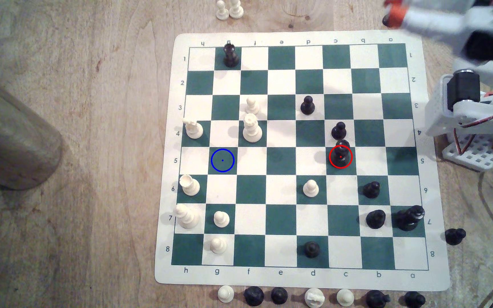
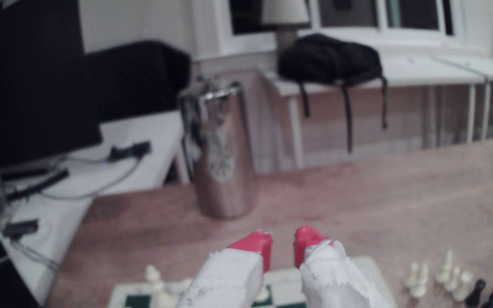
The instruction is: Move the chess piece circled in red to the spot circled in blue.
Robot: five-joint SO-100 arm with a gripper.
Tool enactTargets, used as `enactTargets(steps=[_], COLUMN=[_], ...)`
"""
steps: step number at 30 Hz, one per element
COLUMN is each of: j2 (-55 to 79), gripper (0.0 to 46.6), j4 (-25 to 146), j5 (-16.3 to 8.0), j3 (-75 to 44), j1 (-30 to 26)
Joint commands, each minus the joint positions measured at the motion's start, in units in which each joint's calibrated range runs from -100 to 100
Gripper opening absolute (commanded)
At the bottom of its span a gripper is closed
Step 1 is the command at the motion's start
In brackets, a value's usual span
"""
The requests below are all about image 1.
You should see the white chess rook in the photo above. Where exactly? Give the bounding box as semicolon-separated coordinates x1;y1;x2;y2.
243;113;263;143

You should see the white chess king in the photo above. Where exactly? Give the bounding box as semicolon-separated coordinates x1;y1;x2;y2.
175;203;200;229

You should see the white chess knight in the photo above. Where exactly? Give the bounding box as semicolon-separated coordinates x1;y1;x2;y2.
183;118;204;140
305;288;326;308

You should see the black chess piece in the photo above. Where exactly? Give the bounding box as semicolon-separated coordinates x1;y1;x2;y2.
243;286;265;307
404;291;426;308

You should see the black chess knight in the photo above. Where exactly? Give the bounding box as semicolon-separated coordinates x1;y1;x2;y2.
365;209;387;229
365;289;391;308

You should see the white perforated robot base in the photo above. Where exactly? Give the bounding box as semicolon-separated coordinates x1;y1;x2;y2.
442;133;493;173

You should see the black chess king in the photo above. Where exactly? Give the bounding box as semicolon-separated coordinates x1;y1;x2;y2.
396;205;426;232

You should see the white gripper, black motor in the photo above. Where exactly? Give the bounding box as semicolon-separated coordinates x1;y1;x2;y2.
383;0;493;63

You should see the black chess queen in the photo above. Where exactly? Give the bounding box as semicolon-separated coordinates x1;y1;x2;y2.
330;139;352;168

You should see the black chess rook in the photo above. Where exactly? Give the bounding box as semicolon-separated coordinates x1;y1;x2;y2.
223;41;240;68

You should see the green white chess mat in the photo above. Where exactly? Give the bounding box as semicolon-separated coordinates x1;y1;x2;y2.
154;29;451;292

